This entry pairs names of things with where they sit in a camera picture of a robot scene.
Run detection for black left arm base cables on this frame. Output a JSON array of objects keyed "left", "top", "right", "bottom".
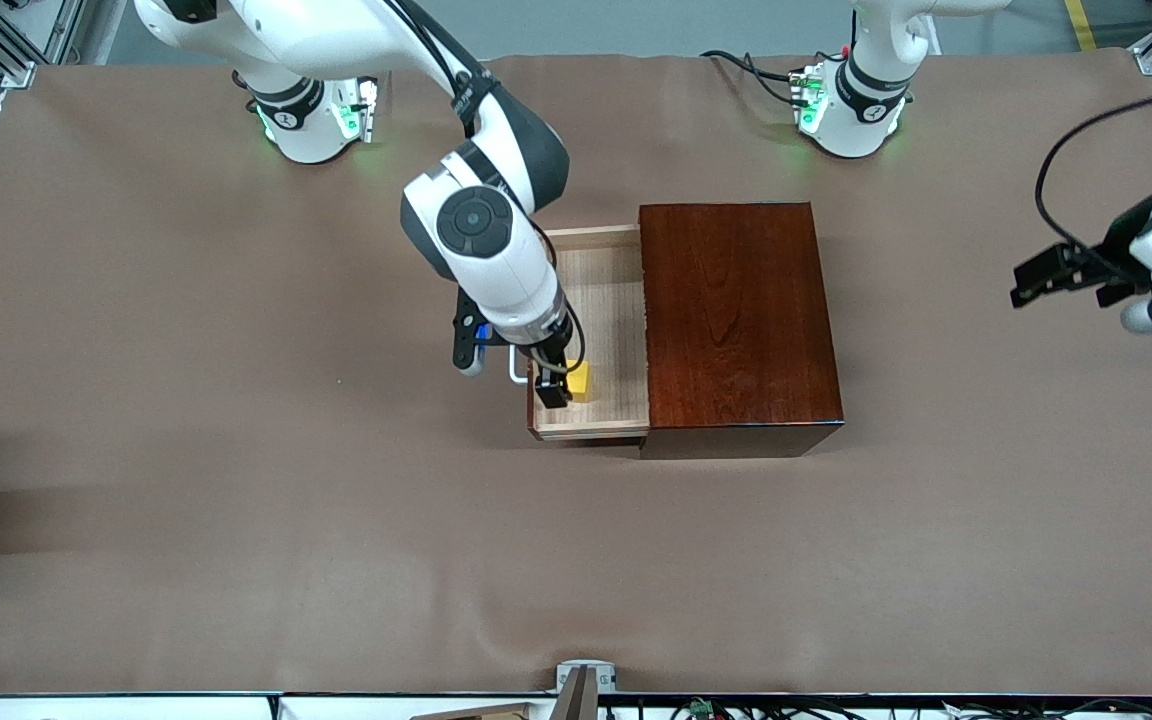
[{"left": 701, "top": 48, "right": 817, "bottom": 106}]

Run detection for brown table cover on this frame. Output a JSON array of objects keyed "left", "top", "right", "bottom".
[{"left": 0, "top": 52, "right": 1152, "bottom": 698}]

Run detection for light wooden board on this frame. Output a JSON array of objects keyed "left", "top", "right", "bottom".
[{"left": 411, "top": 702, "right": 537, "bottom": 720}]

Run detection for dark brown wooden cabinet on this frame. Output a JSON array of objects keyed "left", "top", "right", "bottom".
[{"left": 639, "top": 202, "right": 847, "bottom": 461}]

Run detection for light wooden drawer white handle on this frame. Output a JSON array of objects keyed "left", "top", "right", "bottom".
[{"left": 509, "top": 225, "right": 652, "bottom": 443}]

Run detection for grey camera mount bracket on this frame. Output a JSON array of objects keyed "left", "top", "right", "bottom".
[{"left": 551, "top": 660, "right": 619, "bottom": 720}]

